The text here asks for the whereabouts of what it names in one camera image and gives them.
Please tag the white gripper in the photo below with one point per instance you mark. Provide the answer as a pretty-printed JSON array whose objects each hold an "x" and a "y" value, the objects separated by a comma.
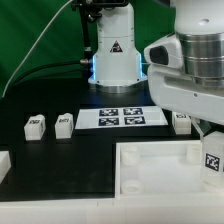
[{"x": 170, "y": 89}]

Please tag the white front obstacle bar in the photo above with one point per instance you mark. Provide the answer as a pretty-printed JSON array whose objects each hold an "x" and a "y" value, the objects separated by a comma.
[{"x": 106, "y": 212}]

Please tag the white sheet with markers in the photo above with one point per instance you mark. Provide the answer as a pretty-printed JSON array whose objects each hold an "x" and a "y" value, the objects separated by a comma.
[{"x": 120, "y": 117}]

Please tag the white obstacle block left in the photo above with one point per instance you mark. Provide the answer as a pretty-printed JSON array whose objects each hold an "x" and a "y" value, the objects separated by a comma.
[{"x": 5, "y": 164}]

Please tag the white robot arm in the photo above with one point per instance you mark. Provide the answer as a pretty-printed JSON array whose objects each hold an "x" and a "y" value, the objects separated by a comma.
[{"x": 184, "y": 70}]

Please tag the white square table top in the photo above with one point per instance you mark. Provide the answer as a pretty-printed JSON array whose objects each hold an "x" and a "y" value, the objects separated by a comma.
[{"x": 163, "y": 170}]

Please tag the black camera stand pole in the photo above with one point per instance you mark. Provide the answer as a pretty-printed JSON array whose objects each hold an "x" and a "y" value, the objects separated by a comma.
[{"x": 87, "y": 11}]

